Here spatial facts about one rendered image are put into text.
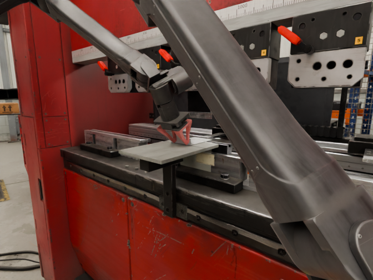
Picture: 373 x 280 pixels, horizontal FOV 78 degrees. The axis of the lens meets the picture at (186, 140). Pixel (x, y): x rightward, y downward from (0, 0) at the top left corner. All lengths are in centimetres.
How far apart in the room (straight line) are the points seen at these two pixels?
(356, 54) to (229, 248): 55
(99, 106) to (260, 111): 137
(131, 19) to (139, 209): 75
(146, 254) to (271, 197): 81
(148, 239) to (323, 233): 80
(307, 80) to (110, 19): 86
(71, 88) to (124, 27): 54
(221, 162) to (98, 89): 100
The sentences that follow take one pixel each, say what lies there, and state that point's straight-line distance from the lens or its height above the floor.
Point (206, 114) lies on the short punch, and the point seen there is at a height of 109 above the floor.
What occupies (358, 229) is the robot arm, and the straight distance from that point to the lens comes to 21.
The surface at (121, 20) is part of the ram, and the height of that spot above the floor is 147.
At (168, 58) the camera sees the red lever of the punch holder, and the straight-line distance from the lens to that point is 81.
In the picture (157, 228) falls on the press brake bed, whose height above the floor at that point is 69.
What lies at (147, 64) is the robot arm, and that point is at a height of 124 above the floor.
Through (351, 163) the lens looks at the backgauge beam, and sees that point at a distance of 92.
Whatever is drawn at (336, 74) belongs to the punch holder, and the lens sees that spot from 62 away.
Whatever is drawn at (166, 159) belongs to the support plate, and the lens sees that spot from 58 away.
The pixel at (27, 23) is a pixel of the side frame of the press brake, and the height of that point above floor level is 150.
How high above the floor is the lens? 115
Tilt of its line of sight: 10 degrees down
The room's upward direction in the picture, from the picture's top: straight up
